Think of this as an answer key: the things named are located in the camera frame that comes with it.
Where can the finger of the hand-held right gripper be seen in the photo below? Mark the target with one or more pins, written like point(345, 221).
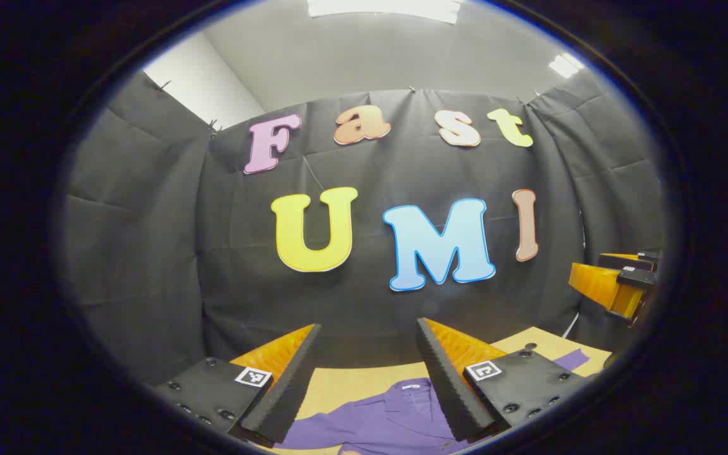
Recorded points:
point(634, 279)
point(647, 256)

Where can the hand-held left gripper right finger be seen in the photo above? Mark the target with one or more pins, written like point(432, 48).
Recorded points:
point(449, 385)

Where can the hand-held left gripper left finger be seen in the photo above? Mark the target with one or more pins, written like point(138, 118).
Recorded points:
point(288, 392)

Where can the purple shirt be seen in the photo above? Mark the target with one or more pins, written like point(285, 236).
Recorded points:
point(370, 423)

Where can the black backdrop cloth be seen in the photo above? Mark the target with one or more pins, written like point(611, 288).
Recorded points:
point(370, 303)

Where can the ceiling light panel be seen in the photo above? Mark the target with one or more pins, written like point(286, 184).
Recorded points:
point(565, 66)
point(383, 9)

